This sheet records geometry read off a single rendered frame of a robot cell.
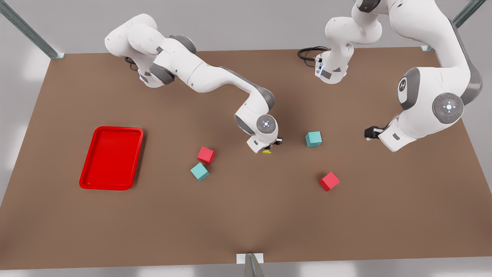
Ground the silver frame post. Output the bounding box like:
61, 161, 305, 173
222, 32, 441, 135
421, 0, 487, 52
236, 253, 265, 277
0, 0, 65, 60

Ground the red cube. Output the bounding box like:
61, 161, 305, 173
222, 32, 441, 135
319, 172, 341, 192
197, 147, 215, 165

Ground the red plastic tray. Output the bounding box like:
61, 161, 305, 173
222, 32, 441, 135
79, 126, 144, 191

